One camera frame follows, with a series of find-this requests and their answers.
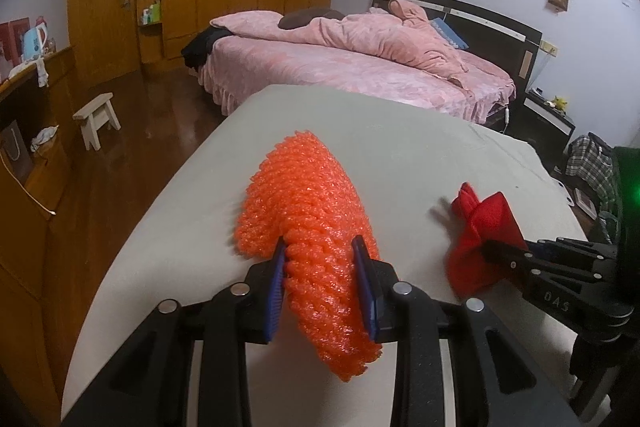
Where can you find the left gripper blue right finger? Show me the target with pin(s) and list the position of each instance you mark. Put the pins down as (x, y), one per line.
(367, 282)

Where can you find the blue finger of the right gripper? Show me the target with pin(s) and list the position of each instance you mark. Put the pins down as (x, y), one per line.
(500, 253)

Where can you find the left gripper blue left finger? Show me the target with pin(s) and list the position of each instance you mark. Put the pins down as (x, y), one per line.
(274, 291)

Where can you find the book on floor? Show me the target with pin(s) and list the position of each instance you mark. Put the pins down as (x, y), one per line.
(585, 204)

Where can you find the plaid shirt on chair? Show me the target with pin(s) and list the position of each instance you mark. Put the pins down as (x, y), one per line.
(591, 160)

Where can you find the dark nightstand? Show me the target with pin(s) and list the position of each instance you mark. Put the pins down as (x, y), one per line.
(534, 121)

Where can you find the yellow plush toy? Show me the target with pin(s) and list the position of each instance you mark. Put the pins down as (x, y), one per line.
(559, 104)

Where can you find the dark wooden headboard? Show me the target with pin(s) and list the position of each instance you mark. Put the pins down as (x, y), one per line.
(507, 43)

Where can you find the pink bed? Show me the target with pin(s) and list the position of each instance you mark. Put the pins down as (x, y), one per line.
(232, 68)

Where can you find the blue pillow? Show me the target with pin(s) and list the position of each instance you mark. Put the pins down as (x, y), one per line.
(448, 34)

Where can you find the pink crumpled duvet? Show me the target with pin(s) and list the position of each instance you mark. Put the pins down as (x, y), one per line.
(402, 34)

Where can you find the small white stool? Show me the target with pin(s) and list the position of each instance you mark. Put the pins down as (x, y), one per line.
(96, 114)

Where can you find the wooden side desk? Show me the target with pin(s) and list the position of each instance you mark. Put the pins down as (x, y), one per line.
(37, 131)

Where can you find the blue electric kettle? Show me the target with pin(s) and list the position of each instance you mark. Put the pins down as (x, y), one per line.
(35, 42)

